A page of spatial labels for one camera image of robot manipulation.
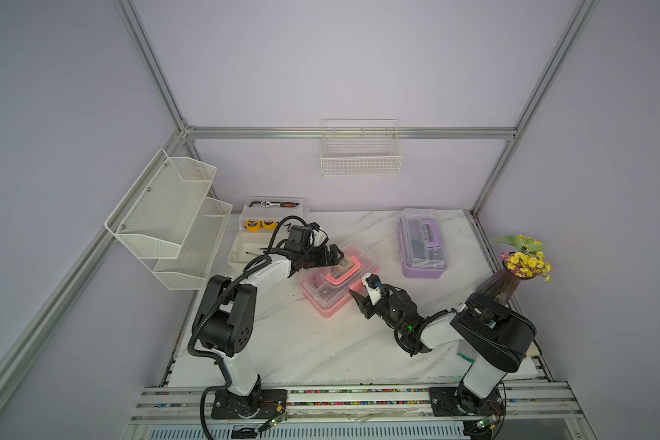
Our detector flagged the purple toolbox clear lid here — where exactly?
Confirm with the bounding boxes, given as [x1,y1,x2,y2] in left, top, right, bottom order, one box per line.
[397,208,449,280]

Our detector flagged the white wire wall basket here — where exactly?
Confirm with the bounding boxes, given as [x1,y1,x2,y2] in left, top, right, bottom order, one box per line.
[320,118,403,178]

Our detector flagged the pink toolbox clear lid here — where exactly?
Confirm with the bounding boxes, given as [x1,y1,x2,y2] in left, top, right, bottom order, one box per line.
[300,239,379,318]

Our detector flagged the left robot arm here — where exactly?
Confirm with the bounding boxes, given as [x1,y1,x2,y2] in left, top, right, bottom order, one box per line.
[186,216,345,439]

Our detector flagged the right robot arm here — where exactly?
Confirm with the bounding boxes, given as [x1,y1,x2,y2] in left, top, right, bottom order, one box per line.
[349,274,536,416]

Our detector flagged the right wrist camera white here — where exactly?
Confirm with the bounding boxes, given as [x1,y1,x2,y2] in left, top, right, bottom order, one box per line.
[362,273,381,305]

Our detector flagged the yellow tape measure left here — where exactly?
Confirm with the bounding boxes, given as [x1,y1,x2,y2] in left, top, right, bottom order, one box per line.
[245,221,262,232]

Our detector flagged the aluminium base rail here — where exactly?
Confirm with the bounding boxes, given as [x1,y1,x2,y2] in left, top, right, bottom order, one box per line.
[124,379,595,439]

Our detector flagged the white toolbox clear lid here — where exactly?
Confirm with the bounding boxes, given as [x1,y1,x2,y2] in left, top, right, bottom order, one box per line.
[227,196,304,271]

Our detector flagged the ratchet wrench red handle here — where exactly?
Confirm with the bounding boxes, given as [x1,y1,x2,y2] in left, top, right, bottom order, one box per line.
[249,200,300,209]

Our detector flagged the yellow flowers in vase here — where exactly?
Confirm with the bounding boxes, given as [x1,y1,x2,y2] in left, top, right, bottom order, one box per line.
[476,235,553,305]

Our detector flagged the white two-tier mesh shelf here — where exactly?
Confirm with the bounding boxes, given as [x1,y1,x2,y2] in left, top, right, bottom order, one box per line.
[104,150,232,291]

